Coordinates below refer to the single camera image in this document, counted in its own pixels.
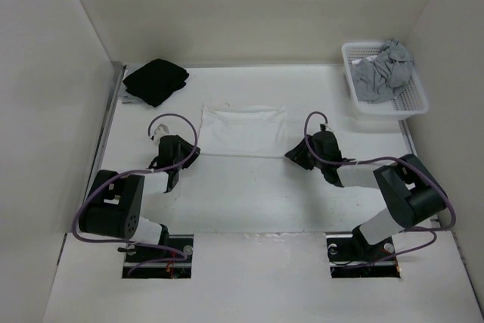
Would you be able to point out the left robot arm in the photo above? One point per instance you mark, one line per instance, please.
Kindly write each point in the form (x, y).
(114, 208)

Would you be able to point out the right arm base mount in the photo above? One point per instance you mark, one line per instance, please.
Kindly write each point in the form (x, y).
(346, 260)

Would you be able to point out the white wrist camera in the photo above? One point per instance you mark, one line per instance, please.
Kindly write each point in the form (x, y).
(324, 127)
(159, 132)

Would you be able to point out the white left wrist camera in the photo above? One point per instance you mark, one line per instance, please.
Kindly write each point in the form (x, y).
(159, 132)

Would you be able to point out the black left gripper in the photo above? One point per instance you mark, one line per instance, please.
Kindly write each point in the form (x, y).
(188, 150)

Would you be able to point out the white plastic basket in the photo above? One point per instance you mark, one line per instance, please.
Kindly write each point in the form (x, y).
(412, 101)

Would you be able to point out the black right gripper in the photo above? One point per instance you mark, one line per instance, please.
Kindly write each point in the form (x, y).
(297, 154)

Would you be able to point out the grey tank top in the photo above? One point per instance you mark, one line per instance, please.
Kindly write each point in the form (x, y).
(385, 76)

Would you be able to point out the folded black tank top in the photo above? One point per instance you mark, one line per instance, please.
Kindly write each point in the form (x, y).
(156, 81)

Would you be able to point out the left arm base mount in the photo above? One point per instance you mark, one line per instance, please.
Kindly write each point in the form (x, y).
(150, 263)

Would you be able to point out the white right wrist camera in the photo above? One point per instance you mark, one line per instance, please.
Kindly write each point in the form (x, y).
(324, 127)

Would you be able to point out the white tank top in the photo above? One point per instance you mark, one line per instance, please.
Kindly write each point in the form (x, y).
(243, 131)

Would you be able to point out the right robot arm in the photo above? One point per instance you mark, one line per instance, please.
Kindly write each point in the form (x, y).
(410, 192)

